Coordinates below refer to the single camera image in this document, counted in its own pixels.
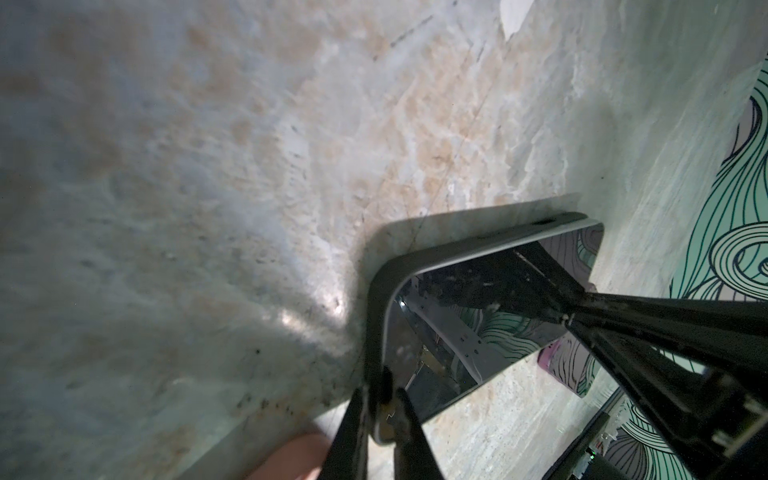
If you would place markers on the black phone case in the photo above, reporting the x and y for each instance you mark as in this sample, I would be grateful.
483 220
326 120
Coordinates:
384 300

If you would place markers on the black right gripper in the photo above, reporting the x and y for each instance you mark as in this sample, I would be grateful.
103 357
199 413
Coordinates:
713 416

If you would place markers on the black screen silver phone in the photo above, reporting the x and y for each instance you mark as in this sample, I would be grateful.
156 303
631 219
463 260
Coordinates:
456 336

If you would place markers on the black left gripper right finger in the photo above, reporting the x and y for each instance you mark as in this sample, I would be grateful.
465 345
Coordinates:
413 457

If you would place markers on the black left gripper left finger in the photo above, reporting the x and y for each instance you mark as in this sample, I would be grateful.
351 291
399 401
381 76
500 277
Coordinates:
348 455

